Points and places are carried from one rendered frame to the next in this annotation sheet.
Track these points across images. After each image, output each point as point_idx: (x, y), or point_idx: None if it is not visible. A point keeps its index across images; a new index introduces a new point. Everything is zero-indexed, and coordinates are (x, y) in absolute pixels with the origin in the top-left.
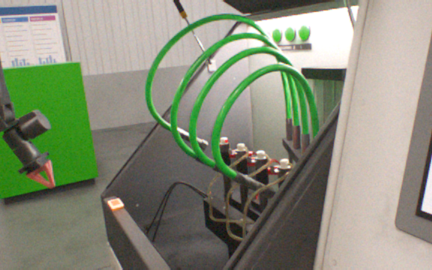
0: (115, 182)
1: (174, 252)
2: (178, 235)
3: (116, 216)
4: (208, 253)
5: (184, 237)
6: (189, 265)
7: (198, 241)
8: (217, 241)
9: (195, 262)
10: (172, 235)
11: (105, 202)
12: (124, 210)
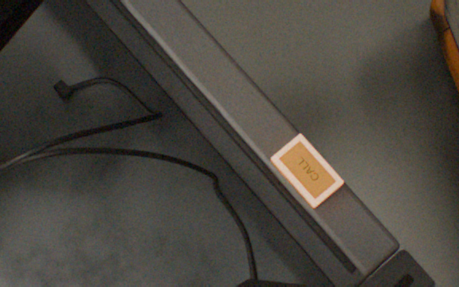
0: (371, 278)
1: (107, 179)
2: (124, 285)
3: (264, 102)
4: (0, 179)
5: (99, 272)
6: (43, 119)
7: (45, 245)
8: None
9: (28, 131)
10: (148, 283)
11: (374, 217)
12: (260, 147)
